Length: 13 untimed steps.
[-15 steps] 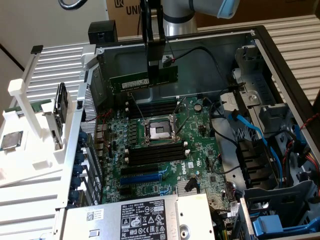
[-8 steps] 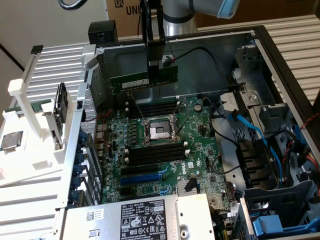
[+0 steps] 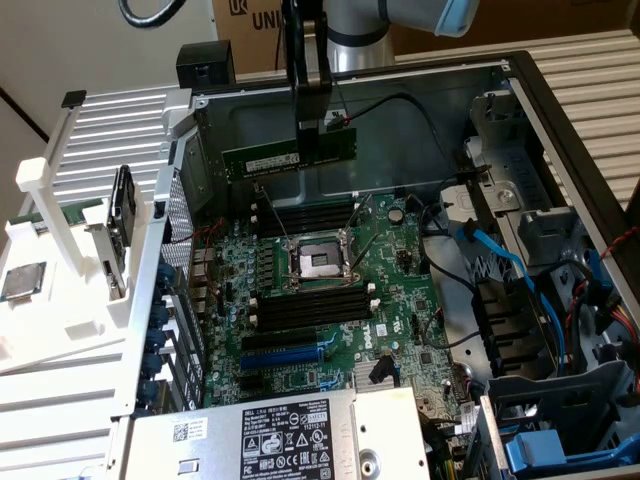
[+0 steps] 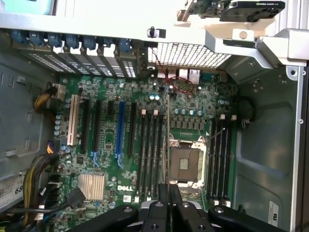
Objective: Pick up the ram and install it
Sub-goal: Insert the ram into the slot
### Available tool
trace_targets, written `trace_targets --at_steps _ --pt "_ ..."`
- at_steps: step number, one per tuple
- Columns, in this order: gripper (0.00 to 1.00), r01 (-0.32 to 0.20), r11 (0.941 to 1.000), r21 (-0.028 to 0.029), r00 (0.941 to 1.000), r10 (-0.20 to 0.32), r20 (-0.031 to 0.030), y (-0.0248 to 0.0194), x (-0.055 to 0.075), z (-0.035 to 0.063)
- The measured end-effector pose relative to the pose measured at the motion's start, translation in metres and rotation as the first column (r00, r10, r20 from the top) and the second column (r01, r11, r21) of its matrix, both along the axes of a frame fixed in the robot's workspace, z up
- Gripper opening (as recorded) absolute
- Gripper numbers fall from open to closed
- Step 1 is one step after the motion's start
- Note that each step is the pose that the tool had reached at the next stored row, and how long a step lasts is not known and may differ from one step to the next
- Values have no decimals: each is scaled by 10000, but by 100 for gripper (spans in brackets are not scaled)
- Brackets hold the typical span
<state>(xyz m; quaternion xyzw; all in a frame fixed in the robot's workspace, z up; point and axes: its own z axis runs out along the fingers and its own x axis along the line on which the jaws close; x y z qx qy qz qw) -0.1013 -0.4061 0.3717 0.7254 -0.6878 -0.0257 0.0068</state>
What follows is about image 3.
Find green RAM stick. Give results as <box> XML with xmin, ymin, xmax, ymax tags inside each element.
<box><xmin>221</xmin><ymin>127</ymin><xmax>359</xmax><ymax>182</ymax></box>
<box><xmin>9</xmin><ymin>198</ymin><xmax>109</xmax><ymax>234</ymax></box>

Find thin metal locking lever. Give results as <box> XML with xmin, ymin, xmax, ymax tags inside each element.
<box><xmin>252</xmin><ymin>182</ymin><xmax>296</xmax><ymax>249</ymax></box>
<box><xmin>347</xmin><ymin>192</ymin><xmax>381</xmax><ymax>274</ymax></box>

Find long black expansion slot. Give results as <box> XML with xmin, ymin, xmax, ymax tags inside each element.
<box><xmin>241</xmin><ymin>328</ymin><xmax>320</xmax><ymax>353</ymax></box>

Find silver CPU chip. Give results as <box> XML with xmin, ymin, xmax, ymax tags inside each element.
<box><xmin>0</xmin><ymin>261</ymin><xmax>49</xmax><ymax>304</ymax></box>

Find white plastic parts rack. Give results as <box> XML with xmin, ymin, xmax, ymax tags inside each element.
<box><xmin>0</xmin><ymin>89</ymin><xmax>169</xmax><ymax>375</ymax></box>

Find red black twisted wire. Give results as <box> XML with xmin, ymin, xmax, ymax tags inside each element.
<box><xmin>598</xmin><ymin>224</ymin><xmax>640</xmax><ymax>260</ymax></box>
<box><xmin>163</xmin><ymin>220</ymin><xmax>227</xmax><ymax>247</ymax></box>

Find red yellow power wires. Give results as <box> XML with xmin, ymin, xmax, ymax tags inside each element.
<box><xmin>597</xmin><ymin>294</ymin><xmax>640</xmax><ymax>347</ymax></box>

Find green Dell motherboard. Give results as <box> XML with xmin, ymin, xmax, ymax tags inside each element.
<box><xmin>192</xmin><ymin>192</ymin><xmax>481</xmax><ymax>441</ymax></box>

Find black disk drive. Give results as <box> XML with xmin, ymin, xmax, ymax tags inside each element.
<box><xmin>106</xmin><ymin>166</ymin><xmax>140</xmax><ymax>250</ymax></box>

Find printed Universal Robots cardboard box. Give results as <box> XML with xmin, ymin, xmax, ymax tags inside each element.
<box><xmin>211</xmin><ymin>0</ymin><xmax>326</xmax><ymax>77</ymax></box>

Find open grey PC case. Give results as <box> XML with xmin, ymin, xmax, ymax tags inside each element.
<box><xmin>112</xmin><ymin>49</ymin><xmax>640</xmax><ymax>480</ymax></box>

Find long black arched wire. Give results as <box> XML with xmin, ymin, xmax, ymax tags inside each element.
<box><xmin>342</xmin><ymin>92</ymin><xmax>482</xmax><ymax>177</ymax></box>

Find blue flat SATA wire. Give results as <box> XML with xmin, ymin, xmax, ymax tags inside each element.
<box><xmin>448</xmin><ymin>218</ymin><xmax>569</xmax><ymax>382</ymax></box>

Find long blue expansion slot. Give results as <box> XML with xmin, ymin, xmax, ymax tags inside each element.
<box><xmin>238</xmin><ymin>346</ymin><xmax>324</xmax><ymax>372</ymax></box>

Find silver chipset heatsink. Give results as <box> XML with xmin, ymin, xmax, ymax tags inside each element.
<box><xmin>353</xmin><ymin>357</ymin><xmax>397</xmax><ymax>388</ymax></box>

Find silver power supply unit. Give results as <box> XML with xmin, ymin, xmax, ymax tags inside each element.
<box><xmin>117</xmin><ymin>387</ymin><xmax>432</xmax><ymax>480</ymax></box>

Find small black box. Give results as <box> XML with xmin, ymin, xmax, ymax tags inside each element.
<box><xmin>176</xmin><ymin>40</ymin><xmax>237</xmax><ymax>90</ymax></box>

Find black wire with plug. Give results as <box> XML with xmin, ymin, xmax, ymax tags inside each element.
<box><xmin>325</xmin><ymin>79</ymin><xmax>349</xmax><ymax>132</ymax></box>

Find grey metal disk bay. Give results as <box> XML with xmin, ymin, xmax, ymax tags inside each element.
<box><xmin>463</xmin><ymin>91</ymin><xmax>592</xmax><ymax>270</ymax></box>

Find black camera cable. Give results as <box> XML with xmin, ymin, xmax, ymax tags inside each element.
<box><xmin>117</xmin><ymin>0</ymin><xmax>175</xmax><ymax>29</ymax></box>

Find silver card bracket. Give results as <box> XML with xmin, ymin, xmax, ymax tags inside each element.
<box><xmin>83</xmin><ymin>222</ymin><xmax>129</xmax><ymax>302</ymax></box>

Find blue card retention clip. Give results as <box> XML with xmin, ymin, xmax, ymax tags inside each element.
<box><xmin>142</xmin><ymin>352</ymin><xmax>164</xmax><ymax>382</ymax></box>
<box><xmin>139</xmin><ymin>379</ymin><xmax>162</xmax><ymax>410</ymax></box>
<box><xmin>157</xmin><ymin>261</ymin><xmax>177</xmax><ymax>292</ymax></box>
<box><xmin>146</xmin><ymin>327</ymin><xmax>167</xmax><ymax>357</ymax></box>
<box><xmin>148</xmin><ymin>303</ymin><xmax>170</xmax><ymax>332</ymax></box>

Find blue plastic latch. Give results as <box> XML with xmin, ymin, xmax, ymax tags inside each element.
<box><xmin>502</xmin><ymin>428</ymin><xmax>640</xmax><ymax>477</ymax></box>

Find plain brown cardboard box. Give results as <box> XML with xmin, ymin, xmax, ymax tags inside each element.
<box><xmin>389</xmin><ymin>0</ymin><xmax>632</xmax><ymax>55</ymax></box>

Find black motherboard wire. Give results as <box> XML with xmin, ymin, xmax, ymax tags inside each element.
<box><xmin>422</xmin><ymin>258</ymin><xmax>484</xmax><ymax>351</ymax></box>

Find grey blue drive cage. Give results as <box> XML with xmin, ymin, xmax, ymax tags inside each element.
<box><xmin>478</xmin><ymin>358</ymin><xmax>640</xmax><ymax>480</ymax></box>

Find metal CPU socket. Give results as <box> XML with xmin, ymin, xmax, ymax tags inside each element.
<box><xmin>282</xmin><ymin>227</ymin><xmax>364</xmax><ymax>292</ymax></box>

